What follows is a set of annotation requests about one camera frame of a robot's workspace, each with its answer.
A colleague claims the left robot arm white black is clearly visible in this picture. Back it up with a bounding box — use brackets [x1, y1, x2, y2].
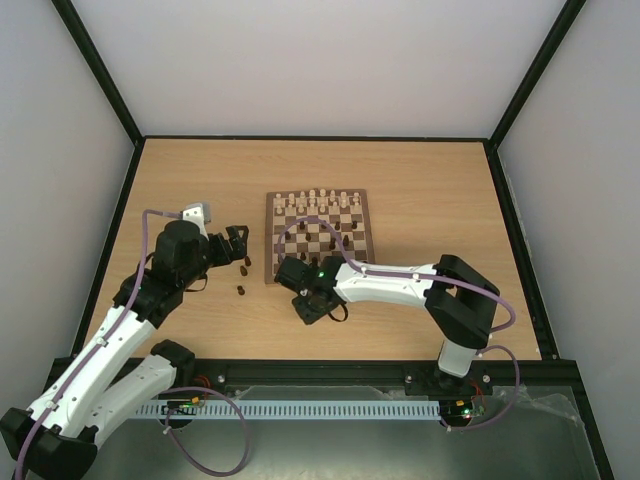
[1, 217, 248, 479]

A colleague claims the white slotted cable duct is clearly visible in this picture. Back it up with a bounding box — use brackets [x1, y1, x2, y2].
[133, 400, 441, 421]

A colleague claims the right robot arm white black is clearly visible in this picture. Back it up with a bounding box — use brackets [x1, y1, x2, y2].
[274, 255, 500, 392]

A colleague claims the black aluminium rail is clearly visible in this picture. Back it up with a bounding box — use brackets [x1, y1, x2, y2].
[175, 359, 581, 394]

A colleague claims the purple cable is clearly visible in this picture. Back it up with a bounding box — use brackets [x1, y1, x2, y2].
[13, 209, 250, 480]
[275, 217, 524, 432]

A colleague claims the wooden chess board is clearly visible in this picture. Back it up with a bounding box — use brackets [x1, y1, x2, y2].
[265, 188, 375, 285]

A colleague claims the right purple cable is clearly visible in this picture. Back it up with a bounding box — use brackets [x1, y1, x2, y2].
[275, 217, 524, 432]

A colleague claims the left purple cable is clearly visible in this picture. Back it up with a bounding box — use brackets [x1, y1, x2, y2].
[13, 209, 250, 480]

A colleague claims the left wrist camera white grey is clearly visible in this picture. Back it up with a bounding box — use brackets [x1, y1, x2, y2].
[181, 202, 211, 230]

